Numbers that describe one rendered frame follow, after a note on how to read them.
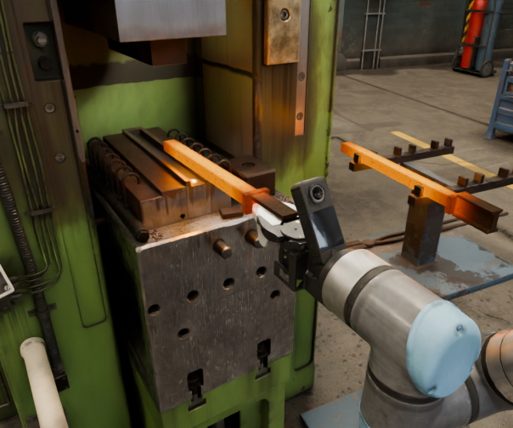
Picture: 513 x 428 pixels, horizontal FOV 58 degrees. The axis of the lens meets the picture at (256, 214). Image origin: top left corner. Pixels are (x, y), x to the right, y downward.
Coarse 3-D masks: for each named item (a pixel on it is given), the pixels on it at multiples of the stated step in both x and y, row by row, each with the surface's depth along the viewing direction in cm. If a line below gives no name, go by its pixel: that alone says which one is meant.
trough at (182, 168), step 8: (136, 136) 124; (144, 136) 123; (152, 144) 118; (160, 144) 114; (160, 152) 113; (168, 160) 107; (176, 160) 107; (176, 168) 103; (184, 168) 103; (184, 176) 99; (192, 176) 99; (200, 176) 97; (192, 184) 95
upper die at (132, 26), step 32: (64, 0) 103; (96, 0) 82; (128, 0) 74; (160, 0) 77; (192, 0) 80; (224, 0) 83; (96, 32) 87; (128, 32) 76; (160, 32) 79; (192, 32) 82; (224, 32) 85
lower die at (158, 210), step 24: (120, 144) 116; (144, 144) 113; (144, 168) 102; (168, 168) 100; (144, 192) 93; (168, 192) 92; (192, 192) 95; (216, 192) 98; (144, 216) 91; (168, 216) 94; (192, 216) 97
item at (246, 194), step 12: (168, 144) 100; (180, 144) 100; (180, 156) 95; (192, 156) 92; (192, 168) 91; (204, 168) 86; (216, 168) 86; (216, 180) 83; (228, 180) 80; (240, 180) 80; (228, 192) 80; (240, 192) 76; (252, 192) 74; (264, 192) 74; (252, 204) 74; (264, 204) 70; (276, 204) 70; (288, 216) 67
